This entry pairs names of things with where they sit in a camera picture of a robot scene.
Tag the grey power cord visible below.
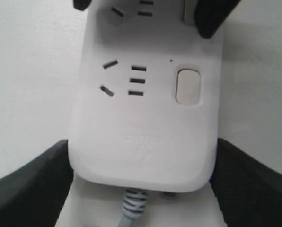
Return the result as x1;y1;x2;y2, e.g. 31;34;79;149
117;188;149;227

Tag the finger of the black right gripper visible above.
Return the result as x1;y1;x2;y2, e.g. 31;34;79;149
194;0;241;39
72;0;92;11

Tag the white five-outlet power strip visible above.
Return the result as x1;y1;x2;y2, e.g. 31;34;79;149
68;0;224;192

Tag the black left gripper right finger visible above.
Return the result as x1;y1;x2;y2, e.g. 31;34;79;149
210;139;282;227

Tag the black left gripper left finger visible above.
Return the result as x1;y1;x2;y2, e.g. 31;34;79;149
0;140;73;227

